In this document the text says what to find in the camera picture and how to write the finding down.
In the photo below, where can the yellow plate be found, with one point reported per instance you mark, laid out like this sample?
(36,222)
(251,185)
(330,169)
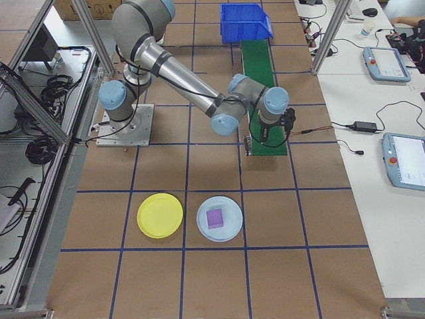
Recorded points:
(159,216)

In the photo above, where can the light blue plate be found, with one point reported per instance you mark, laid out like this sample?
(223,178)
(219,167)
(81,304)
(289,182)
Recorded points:
(232,219)

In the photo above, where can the aluminium V-shaped frame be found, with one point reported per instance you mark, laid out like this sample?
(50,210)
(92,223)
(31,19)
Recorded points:
(50,126)

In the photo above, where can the white desk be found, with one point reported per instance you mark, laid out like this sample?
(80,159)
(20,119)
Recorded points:
(365,232)

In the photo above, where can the person forearm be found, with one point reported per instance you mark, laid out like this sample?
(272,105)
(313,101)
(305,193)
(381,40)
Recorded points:
(408,21)

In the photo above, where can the black hand tool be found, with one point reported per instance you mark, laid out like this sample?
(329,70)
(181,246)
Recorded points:
(21,191)

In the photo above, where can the white paper cup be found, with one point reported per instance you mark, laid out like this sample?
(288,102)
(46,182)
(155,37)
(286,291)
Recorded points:
(367,30)

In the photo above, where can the aluminium support post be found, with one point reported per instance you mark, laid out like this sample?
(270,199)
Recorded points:
(328,36)

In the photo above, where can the purple foam block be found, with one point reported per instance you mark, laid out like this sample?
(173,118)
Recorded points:
(215,218)

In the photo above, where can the black power brick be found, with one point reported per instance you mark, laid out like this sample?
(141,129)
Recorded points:
(365,126)

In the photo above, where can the small white bottle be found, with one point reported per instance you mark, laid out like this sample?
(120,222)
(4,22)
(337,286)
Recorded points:
(58,60)

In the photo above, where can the black handheld controller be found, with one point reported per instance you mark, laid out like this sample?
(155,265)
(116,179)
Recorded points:
(411,46)

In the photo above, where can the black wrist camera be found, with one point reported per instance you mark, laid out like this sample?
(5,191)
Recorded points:
(289,119)

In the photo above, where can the grey blue teach pendant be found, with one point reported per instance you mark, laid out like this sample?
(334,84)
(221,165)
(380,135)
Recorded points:
(386,64)
(408,163)

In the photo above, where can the brown cardboard box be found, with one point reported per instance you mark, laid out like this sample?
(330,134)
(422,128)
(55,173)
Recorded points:
(66,8)

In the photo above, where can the blue plastic storage bin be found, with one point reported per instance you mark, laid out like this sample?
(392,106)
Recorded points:
(239,30)

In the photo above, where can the green conveyor belt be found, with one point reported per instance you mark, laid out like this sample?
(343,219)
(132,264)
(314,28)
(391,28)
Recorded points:
(257,60)

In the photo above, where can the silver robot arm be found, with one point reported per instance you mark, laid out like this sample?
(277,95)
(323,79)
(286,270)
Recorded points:
(179,73)

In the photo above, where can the black electronics box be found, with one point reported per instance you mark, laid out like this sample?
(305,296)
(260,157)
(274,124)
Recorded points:
(41,46)

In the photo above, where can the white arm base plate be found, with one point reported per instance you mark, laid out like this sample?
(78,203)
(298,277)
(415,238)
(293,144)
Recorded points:
(146,133)

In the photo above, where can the black computer mouse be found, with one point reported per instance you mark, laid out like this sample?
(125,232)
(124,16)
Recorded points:
(370,11)

